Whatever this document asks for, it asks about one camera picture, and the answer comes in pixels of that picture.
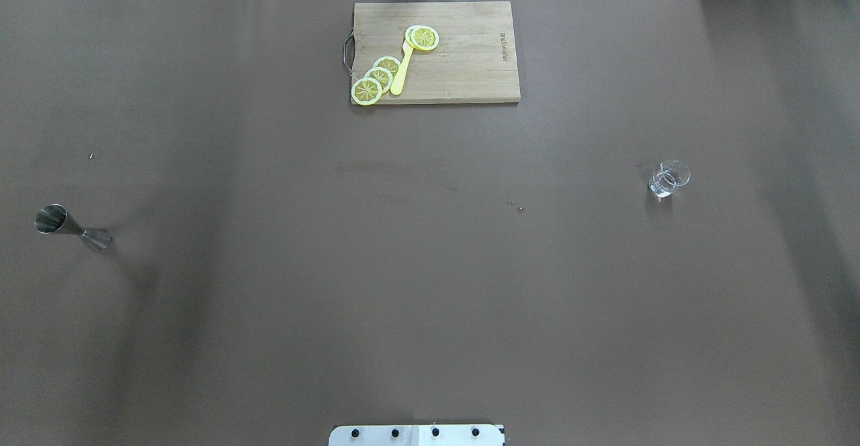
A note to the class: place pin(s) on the lemon slice on fork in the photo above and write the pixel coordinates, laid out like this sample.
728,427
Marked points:
423,38

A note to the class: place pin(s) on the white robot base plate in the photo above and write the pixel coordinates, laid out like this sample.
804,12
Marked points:
432,434

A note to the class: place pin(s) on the middle lemon slice of row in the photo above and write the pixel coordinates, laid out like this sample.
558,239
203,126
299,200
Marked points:
381,75

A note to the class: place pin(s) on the steel double jigger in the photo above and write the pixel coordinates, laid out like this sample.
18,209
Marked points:
56,219

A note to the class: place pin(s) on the upper lemon slice of row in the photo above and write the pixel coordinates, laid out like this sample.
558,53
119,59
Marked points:
388,62

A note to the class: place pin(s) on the wooden cutting board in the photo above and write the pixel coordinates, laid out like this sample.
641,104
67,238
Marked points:
475,62

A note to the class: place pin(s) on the small glass measuring cup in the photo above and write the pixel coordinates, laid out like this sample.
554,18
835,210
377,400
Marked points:
670,176

